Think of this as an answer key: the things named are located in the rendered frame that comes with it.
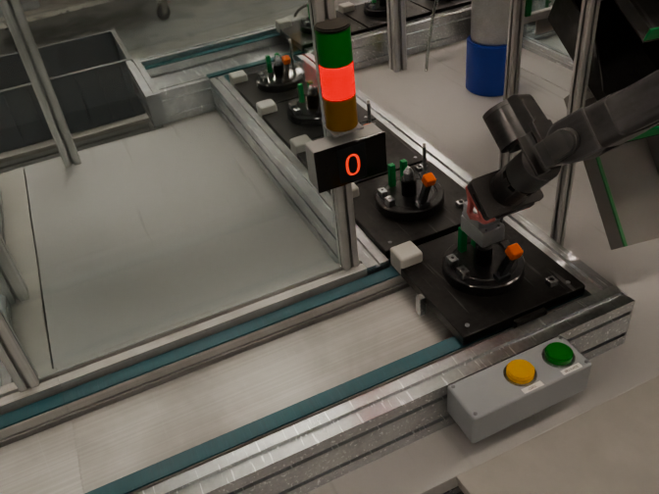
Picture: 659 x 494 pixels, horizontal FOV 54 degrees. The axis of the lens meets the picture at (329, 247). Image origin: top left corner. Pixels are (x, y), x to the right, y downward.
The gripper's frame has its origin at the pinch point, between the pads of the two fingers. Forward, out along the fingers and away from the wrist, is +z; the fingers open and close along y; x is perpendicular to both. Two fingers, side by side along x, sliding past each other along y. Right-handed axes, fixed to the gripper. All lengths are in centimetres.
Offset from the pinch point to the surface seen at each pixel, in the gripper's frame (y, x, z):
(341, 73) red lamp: 18.8, -23.1, -14.1
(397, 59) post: -43, -70, 82
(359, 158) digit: 17.3, -13.9, -3.1
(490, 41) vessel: -56, -53, 53
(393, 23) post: -42, -78, 73
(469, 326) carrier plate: 9.6, 16.5, 3.1
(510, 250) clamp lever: 0.6, 8.2, -3.0
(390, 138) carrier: -10, -31, 42
